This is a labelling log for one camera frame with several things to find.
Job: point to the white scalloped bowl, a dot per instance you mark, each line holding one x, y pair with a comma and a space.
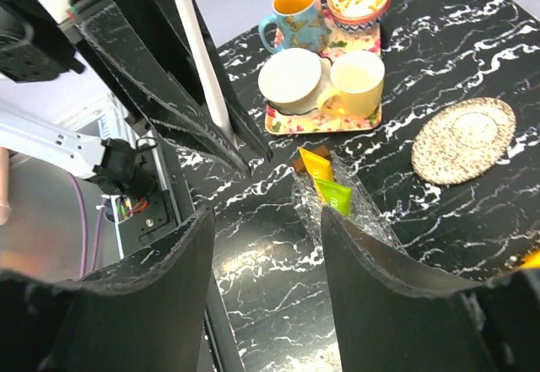
293, 79

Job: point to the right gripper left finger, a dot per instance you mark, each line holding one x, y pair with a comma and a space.
142, 313

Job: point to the yellow mug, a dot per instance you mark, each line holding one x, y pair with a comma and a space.
357, 79

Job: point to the clear toothbrush holder rack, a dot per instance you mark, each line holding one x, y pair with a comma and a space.
364, 213

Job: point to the floral serving tray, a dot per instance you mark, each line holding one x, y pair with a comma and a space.
319, 113

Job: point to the green toothpaste tube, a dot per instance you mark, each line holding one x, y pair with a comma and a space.
336, 196

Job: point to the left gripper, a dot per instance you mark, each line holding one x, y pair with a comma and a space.
39, 43

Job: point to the speckled saucer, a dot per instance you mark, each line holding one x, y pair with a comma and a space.
463, 141

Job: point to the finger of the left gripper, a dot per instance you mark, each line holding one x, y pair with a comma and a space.
244, 128

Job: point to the yellow bin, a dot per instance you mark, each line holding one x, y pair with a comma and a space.
531, 260

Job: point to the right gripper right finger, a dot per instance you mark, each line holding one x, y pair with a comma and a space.
392, 313

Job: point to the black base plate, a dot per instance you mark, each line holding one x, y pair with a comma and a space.
140, 222

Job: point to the blue butterfly mug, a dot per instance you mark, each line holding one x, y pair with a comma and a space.
301, 23

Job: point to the yellow toothpaste tube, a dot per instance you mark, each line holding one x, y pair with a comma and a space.
317, 167

